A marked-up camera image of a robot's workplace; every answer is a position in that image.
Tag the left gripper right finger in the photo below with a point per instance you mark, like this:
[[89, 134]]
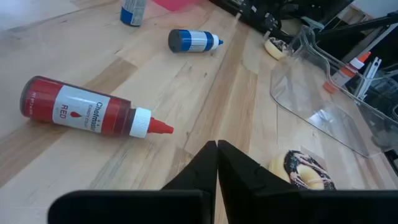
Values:
[[239, 177]]

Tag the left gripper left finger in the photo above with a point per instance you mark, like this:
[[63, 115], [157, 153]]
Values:
[[199, 174]]

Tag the blue food colour bottle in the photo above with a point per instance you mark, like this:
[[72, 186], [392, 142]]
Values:
[[133, 12], [192, 40]]

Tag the dark red food colour bottle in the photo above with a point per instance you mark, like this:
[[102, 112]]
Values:
[[81, 107]]

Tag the orange food colour bottle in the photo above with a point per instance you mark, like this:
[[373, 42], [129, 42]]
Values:
[[342, 76]]

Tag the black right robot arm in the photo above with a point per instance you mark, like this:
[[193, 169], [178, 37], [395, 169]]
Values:
[[295, 12]]

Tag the clear plastic tray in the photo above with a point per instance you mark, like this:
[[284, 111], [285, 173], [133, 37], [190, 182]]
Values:
[[311, 93]]

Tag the red plastic tray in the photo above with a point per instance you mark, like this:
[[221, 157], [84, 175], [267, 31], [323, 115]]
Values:
[[174, 3]]

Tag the black aluminium table frame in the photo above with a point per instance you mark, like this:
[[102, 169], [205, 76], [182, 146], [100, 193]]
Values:
[[357, 26]]

